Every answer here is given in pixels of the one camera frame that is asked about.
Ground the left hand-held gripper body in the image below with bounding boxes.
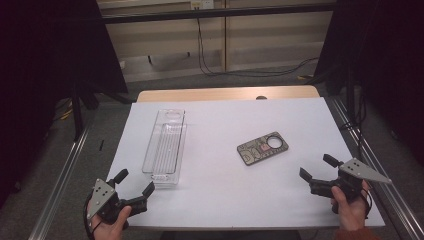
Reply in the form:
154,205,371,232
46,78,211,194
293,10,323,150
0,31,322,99
85,178,148,231

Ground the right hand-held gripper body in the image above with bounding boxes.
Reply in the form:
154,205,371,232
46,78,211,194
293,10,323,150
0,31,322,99
309,157,393,215

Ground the clear plastic tray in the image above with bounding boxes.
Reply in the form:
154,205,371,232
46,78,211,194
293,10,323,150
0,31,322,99
142,108,188,187

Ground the patterned phone case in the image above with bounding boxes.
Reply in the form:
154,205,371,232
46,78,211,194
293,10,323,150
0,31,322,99
236,131,290,166

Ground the person's left hand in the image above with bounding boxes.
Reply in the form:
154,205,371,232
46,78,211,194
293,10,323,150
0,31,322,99
87,205,133,240

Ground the person's right hand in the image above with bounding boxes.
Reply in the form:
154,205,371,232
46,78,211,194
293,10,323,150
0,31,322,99
329,179,372,233

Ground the white table sheet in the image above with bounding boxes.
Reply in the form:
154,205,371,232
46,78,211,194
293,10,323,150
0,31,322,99
107,97,386,230

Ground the black metal stand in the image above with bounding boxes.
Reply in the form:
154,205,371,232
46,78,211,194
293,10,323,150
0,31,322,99
70,79,134,143

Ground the wooden table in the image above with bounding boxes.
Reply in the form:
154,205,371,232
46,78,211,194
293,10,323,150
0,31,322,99
136,85,321,103

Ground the black curtain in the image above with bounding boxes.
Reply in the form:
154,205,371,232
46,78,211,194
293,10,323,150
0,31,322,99
0,0,130,209
313,0,424,159

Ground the black horizontal bar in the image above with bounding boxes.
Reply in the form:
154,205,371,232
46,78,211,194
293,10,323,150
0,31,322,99
100,3,337,25

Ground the black wrist strap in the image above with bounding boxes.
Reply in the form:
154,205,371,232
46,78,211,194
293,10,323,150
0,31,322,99
359,188,373,219
82,194,103,240

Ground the black cable by rail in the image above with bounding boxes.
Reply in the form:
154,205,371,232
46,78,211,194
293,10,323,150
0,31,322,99
339,84,368,159

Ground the metal floor rail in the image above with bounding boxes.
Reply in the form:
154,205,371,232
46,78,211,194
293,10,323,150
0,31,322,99
28,124,92,240
328,96,424,240

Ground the yellow cable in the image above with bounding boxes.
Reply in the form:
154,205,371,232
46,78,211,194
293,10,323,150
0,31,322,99
53,98,75,123

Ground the black floor cable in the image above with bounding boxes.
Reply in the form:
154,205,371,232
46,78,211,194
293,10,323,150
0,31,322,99
196,17,320,78

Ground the wall power outlet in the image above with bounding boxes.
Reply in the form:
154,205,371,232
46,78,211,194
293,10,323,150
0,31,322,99
190,0,215,10

